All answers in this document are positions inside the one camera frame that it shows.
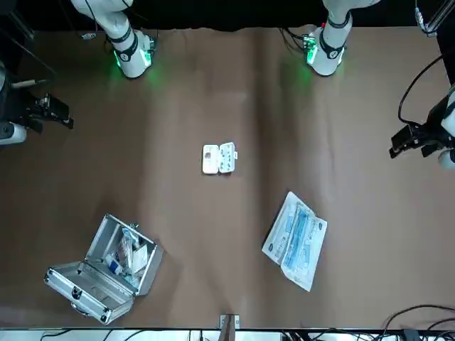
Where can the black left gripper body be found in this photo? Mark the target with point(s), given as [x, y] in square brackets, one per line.
[435, 124]

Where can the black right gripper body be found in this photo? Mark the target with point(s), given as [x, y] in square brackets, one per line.
[25, 112]

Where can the small white medicine box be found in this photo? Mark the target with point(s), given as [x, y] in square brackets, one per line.
[209, 160]

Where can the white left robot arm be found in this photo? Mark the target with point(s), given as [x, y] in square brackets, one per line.
[330, 53]

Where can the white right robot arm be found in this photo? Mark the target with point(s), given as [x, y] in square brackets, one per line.
[131, 57]

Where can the clear plastic bag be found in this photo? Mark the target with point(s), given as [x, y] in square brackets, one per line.
[128, 241]

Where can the white blue gauze packet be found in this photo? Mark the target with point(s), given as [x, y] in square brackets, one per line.
[113, 264]

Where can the blue face mask packet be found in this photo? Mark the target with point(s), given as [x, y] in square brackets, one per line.
[302, 280]
[281, 234]

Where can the white paper packet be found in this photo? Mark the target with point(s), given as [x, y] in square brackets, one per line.
[140, 259]

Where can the aluminium case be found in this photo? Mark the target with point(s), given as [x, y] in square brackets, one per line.
[89, 284]

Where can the aluminium frame bar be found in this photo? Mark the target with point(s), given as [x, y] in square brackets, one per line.
[437, 17]

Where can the aluminium frame post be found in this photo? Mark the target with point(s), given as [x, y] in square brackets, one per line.
[229, 327]

